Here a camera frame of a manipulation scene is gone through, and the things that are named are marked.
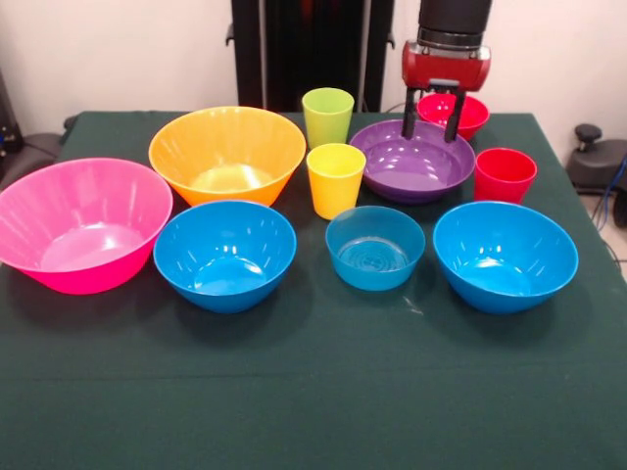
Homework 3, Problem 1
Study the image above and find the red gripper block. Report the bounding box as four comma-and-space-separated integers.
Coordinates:
401, 40, 492, 144

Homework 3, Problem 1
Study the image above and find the purple plastic bowl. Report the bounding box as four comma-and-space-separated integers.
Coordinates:
348, 118, 477, 206

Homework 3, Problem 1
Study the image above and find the green plastic cup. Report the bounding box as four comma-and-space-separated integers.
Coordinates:
301, 87, 356, 151

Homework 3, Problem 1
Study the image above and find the blue plastic bowl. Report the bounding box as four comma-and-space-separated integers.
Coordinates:
432, 201, 580, 315
153, 200, 298, 315

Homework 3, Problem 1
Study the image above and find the black computer tower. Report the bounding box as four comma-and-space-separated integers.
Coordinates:
0, 68, 25, 159

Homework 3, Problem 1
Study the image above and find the small red plastic bowl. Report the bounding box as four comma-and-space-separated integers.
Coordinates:
415, 92, 491, 142

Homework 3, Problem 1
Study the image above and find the red plastic cup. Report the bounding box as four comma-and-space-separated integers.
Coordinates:
473, 147, 539, 205

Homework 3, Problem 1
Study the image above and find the yellow plastic cup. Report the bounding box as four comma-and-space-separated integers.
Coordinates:
306, 142, 367, 221

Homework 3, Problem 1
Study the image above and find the small teal blue bowl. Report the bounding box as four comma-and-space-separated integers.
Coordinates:
324, 205, 427, 293

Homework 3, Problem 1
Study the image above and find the large orange plastic bowl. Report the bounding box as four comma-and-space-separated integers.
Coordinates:
148, 106, 308, 208

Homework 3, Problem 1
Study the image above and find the dark green tablecloth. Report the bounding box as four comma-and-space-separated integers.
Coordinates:
0, 110, 627, 470

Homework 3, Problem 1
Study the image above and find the large pink plastic bowl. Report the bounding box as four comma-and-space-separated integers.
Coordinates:
0, 157, 174, 296

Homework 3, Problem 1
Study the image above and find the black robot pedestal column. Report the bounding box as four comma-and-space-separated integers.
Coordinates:
224, 0, 396, 115

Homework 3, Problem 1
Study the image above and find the blue cable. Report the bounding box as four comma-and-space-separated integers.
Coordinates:
591, 151, 627, 234

